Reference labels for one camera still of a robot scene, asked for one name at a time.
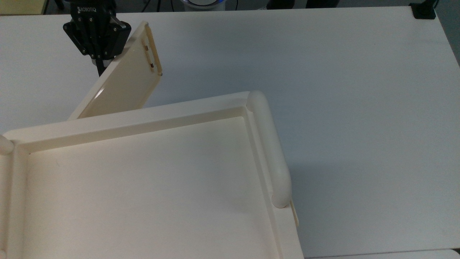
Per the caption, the cream wooden cabinet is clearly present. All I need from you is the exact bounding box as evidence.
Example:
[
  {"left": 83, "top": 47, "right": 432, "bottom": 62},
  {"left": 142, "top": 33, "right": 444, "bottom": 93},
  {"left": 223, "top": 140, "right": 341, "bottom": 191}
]
[{"left": 0, "top": 91, "right": 304, "bottom": 259}]

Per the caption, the black table clamp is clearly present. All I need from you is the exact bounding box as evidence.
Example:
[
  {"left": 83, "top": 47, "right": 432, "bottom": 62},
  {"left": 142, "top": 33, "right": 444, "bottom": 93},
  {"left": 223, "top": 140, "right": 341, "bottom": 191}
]
[{"left": 409, "top": 0, "right": 437, "bottom": 20}]

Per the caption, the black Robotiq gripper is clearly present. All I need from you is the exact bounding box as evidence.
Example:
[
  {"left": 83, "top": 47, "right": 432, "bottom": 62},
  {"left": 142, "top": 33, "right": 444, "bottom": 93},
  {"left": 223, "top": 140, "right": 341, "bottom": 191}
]
[{"left": 63, "top": 0, "right": 132, "bottom": 77}]

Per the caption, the cream cabinet door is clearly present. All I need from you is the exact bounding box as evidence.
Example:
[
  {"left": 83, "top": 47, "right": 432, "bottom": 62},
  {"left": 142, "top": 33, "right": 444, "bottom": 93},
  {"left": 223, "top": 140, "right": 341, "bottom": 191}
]
[{"left": 68, "top": 21, "right": 163, "bottom": 121}]

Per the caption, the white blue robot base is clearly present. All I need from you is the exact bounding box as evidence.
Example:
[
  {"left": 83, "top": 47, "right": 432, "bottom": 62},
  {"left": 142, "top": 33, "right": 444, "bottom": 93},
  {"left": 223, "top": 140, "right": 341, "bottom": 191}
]
[{"left": 180, "top": 0, "right": 227, "bottom": 10}]

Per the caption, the black chair base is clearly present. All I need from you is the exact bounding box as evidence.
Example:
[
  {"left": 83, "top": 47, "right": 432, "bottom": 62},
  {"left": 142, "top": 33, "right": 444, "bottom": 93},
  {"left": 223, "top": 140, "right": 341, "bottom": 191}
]
[{"left": 266, "top": 0, "right": 296, "bottom": 10}]

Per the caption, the yellow wooden side table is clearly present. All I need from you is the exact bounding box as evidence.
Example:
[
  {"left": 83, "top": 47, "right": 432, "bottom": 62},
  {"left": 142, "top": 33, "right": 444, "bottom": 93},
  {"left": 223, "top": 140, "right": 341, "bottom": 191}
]
[{"left": 0, "top": 0, "right": 49, "bottom": 15}]

